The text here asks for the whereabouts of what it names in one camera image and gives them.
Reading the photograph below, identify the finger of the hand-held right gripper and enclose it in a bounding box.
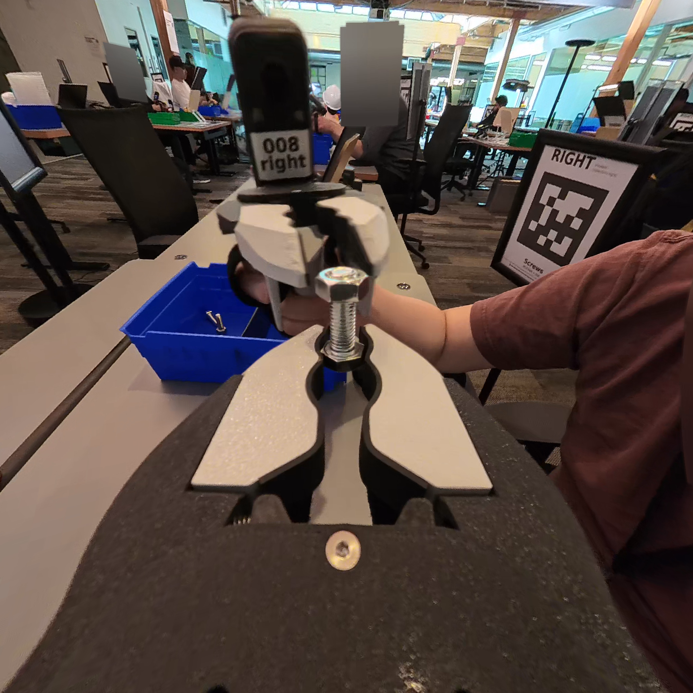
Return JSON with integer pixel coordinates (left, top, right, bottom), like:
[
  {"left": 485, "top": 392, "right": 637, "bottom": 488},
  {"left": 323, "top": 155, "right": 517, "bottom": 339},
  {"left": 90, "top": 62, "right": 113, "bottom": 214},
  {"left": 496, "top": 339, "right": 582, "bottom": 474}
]
[
  {"left": 315, "top": 195, "right": 391, "bottom": 278},
  {"left": 233, "top": 207, "right": 329, "bottom": 290}
]

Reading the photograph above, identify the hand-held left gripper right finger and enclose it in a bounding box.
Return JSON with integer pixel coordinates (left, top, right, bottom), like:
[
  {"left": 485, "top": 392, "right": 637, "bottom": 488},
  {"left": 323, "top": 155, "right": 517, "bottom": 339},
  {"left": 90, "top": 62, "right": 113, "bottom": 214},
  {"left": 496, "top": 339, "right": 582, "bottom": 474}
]
[{"left": 361, "top": 324, "right": 496, "bottom": 499}]

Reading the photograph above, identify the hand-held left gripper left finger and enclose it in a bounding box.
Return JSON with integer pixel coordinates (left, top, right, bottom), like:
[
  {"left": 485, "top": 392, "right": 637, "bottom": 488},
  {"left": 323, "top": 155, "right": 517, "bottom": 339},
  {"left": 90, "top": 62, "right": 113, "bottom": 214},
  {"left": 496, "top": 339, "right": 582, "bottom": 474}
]
[{"left": 189, "top": 325, "right": 329, "bottom": 497}]

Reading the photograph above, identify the silver hex nut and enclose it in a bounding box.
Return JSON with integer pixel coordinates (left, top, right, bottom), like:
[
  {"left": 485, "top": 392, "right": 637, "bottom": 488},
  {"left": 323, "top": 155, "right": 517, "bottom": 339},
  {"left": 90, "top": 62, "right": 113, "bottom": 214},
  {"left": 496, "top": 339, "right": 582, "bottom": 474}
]
[{"left": 321, "top": 341, "right": 370, "bottom": 371}]

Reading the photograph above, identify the person's right forearm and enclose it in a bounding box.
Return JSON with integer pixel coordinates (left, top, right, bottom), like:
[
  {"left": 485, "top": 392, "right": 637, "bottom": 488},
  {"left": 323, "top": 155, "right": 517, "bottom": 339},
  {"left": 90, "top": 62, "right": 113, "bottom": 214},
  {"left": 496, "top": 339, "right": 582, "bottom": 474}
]
[{"left": 357, "top": 284, "right": 477, "bottom": 374}]

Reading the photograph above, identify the person's right hand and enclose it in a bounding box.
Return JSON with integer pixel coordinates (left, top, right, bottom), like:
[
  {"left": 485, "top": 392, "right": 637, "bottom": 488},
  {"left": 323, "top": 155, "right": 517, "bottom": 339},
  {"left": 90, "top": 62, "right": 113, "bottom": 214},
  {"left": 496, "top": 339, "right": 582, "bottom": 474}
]
[{"left": 237, "top": 268, "right": 334, "bottom": 337}]

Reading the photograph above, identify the wooden document stand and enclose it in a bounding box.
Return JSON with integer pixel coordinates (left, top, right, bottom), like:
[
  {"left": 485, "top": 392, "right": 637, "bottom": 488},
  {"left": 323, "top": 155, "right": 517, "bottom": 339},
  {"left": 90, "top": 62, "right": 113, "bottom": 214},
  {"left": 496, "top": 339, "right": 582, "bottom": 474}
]
[{"left": 322, "top": 132, "right": 362, "bottom": 185}]

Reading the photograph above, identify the black office chair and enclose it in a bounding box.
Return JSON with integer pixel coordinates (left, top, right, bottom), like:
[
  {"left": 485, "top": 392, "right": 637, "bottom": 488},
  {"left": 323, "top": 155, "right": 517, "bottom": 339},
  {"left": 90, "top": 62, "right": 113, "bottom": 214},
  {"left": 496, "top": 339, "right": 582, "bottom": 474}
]
[
  {"left": 57, "top": 104, "right": 199, "bottom": 261},
  {"left": 387, "top": 103, "right": 473, "bottom": 270}
]

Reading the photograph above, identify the grey trash bin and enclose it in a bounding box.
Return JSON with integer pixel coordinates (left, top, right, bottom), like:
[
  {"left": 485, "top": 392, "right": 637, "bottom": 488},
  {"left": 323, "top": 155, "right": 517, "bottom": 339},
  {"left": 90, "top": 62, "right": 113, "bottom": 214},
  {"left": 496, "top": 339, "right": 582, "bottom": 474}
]
[{"left": 486, "top": 179, "right": 524, "bottom": 213}]

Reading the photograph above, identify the black framed marker sign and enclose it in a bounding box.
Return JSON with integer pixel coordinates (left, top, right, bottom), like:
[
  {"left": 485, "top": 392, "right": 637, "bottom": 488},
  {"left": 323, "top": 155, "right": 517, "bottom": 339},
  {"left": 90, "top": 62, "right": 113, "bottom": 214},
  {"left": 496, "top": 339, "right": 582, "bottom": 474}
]
[{"left": 490, "top": 129, "right": 667, "bottom": 287}]

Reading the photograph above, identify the white foam block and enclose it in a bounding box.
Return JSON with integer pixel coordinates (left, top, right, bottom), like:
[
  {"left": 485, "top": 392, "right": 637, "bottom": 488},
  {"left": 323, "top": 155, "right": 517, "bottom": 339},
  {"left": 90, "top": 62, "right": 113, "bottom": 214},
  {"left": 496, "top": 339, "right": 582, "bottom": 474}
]
[{"left": 3, "top": 73, "right": 53, "bottom": 106}]

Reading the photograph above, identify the black floor lamp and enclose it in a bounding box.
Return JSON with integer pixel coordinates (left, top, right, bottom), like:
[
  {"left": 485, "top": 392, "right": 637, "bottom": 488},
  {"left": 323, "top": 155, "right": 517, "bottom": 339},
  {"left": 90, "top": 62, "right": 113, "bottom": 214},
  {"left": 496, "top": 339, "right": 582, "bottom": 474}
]
[{"left": 543, "top": 39, "right": 594, "bottom": 131}]

